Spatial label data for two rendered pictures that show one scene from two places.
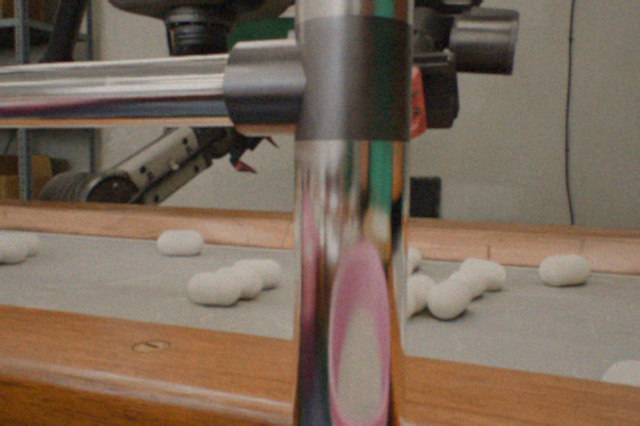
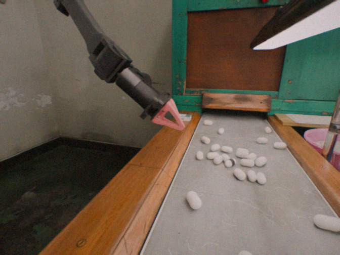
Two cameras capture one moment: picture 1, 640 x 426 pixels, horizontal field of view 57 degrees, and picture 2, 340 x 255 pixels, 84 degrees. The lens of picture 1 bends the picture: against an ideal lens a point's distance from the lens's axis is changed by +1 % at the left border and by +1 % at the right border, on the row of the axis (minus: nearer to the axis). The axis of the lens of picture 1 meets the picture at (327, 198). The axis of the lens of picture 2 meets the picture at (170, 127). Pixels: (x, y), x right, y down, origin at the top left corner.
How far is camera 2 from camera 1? 0.72 m
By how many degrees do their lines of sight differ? 93
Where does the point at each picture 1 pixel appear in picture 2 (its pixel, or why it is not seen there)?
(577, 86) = not seen: outside the picture
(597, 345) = (248, 145)
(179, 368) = (325, 163)
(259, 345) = (310, 159)
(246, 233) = (162, 184)
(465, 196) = not seen: outside the picture
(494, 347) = (257, 152)
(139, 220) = (132, 231)
